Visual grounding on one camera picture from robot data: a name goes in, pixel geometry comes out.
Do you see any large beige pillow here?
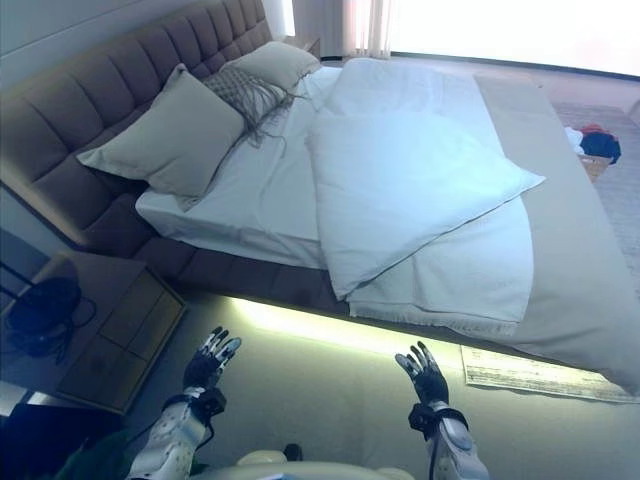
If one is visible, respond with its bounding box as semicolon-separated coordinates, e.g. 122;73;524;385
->
75;63;246;199

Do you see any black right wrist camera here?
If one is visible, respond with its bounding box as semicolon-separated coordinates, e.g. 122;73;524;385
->
408;403;441;441

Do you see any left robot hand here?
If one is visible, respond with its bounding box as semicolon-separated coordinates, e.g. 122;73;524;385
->
182;326;243;394

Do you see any wooden nightstand with drawers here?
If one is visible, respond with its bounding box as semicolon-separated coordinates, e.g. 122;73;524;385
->
0;249;189;416

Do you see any sheer beige curtain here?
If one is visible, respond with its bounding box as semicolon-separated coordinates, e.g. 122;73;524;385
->
339;0;394;60

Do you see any brown upholstered bed frame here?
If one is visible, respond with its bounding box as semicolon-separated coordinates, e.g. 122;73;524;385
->
0;0;361;321

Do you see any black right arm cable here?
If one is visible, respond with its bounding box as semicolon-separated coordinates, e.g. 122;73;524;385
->
425;424;444;480

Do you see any fringed woven decorative cushion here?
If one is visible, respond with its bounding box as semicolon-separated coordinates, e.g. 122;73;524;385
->
202;65;311;151

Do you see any white duvet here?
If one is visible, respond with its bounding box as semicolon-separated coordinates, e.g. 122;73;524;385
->
303;57;547;301

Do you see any grey textured area rug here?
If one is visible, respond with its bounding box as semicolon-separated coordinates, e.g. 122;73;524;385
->
549;102;640;261

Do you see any white garment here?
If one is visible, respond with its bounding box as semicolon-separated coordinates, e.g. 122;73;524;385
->
564;125;586;156

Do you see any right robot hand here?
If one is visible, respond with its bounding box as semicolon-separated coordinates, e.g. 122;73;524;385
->
394;340;451;409

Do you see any wicker laundry basket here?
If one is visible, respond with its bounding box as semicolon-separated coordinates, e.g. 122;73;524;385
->
577;152;619;177

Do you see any black case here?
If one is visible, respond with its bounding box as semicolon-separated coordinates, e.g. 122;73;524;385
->
7;399;121;456

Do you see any small pale fringed rug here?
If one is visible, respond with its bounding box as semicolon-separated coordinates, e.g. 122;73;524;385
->
459;344;640;404

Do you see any white fitted bed sheet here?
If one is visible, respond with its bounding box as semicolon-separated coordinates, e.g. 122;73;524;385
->
135;64;341;269

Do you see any small beige pillow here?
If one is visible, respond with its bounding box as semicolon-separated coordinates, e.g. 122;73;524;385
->
227;40;321;91

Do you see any black headset with cables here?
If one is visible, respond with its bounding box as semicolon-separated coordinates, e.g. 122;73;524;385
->
7;277;99;359

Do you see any beige bedspread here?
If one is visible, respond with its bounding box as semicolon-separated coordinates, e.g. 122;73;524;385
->
472;72;640;396

